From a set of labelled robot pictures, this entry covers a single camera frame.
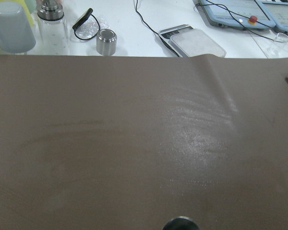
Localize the steel double jigger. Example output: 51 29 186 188
162 216 200 230

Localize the kitchen scale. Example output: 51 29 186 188
158 24 226 58

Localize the small steel cup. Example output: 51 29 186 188
96 29 117 56

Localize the glass shaker bottle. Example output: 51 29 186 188
37 0 69 56

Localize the blue teach pendant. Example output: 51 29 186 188
255 0 288 35
198 0 276 30

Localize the pale blue cup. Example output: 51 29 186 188
0 1 36 54

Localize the pale green cup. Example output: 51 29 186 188
15 0 36 26

